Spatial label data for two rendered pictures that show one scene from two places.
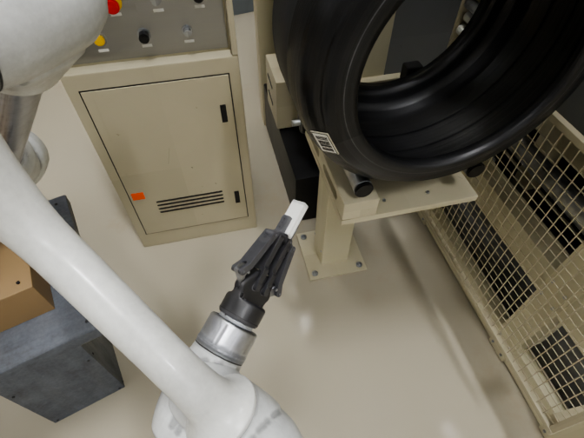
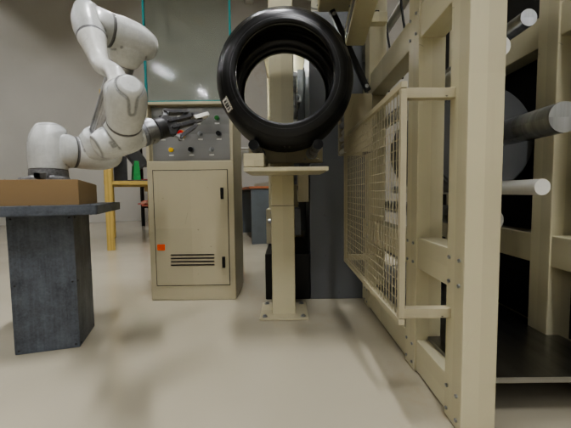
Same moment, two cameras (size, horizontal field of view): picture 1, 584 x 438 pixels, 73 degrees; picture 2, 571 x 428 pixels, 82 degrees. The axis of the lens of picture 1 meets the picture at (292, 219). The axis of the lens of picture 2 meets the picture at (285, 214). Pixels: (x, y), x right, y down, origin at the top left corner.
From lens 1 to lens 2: 1.30 m
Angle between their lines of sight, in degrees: 48
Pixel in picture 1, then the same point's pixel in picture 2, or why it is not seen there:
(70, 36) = (140, 39)
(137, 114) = (176, 187)
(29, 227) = (98, 50)
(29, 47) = (127, 31)
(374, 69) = not seen: hidden behind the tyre
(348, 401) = (250, 374)
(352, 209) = (248, 157)
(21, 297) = (69, 183)
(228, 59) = (228, 161)
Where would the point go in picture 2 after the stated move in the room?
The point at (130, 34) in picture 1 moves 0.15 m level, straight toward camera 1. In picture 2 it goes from (185, 149) to (182, 145)
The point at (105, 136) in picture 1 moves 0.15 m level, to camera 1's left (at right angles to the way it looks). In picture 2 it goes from (156, 198) to (136, 198)
